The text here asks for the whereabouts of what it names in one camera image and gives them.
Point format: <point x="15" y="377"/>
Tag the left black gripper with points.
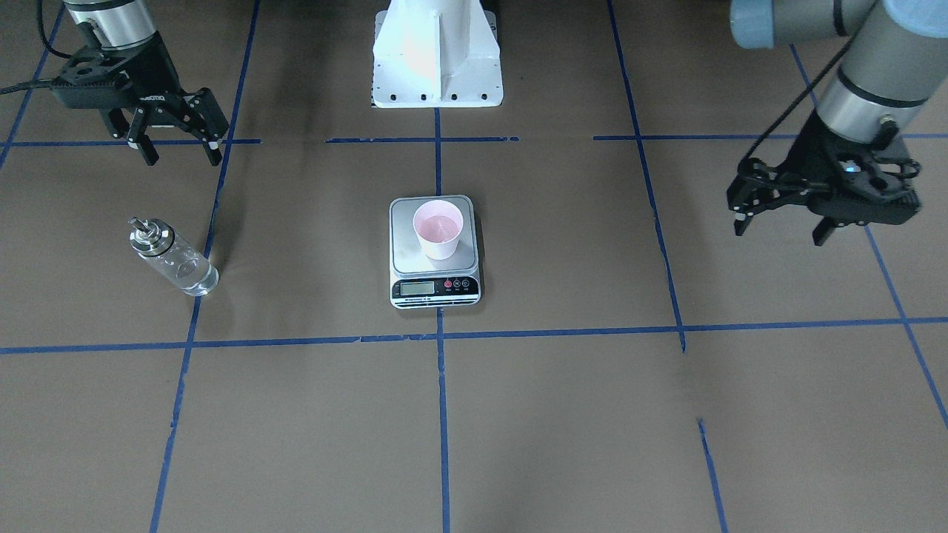
<point x="806" y="155"/>

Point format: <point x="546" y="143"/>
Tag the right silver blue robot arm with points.
<point x="113" y="25"/>

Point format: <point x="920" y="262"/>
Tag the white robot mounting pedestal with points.
<point x="437" y="54"/>

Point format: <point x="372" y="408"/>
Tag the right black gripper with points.
<point x="157" y="84"/>

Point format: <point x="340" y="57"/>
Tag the clear glass sauce bottle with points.
<point x="172" y="256"/>

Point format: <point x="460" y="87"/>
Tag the silver digital kitchen scale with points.
<point x="416" y="281"/>

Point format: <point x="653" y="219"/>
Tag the pink paper cup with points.
<point x="438" y="225"/>

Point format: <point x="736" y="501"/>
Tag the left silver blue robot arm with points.
<point x="893" y="61"/>

